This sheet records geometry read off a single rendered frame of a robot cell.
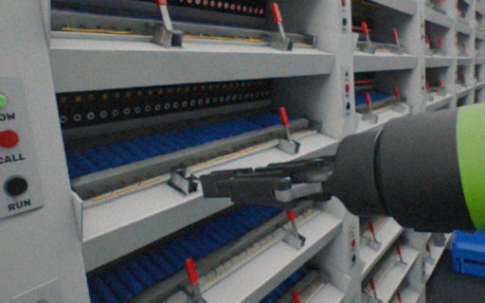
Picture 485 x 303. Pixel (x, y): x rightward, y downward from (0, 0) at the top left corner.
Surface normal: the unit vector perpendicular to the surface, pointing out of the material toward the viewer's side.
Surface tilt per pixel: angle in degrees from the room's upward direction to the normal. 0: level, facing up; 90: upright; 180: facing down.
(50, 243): 90
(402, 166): 72
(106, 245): 111
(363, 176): 80
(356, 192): 100
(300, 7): 90
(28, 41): 90
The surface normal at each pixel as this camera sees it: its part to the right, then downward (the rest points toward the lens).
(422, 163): -0.68, -0.15
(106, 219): 0.18, -0.91
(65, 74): 0.74, 0.38
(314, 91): -0.64, 0.17
